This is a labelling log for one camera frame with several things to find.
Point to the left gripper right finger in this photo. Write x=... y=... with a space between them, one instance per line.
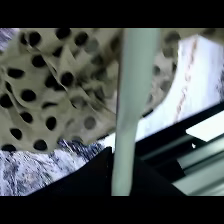
x=146 y=183

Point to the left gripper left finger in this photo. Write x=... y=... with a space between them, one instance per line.
x=90 y=176

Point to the beige black-dotted shirt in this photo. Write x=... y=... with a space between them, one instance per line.
x=40 y=86

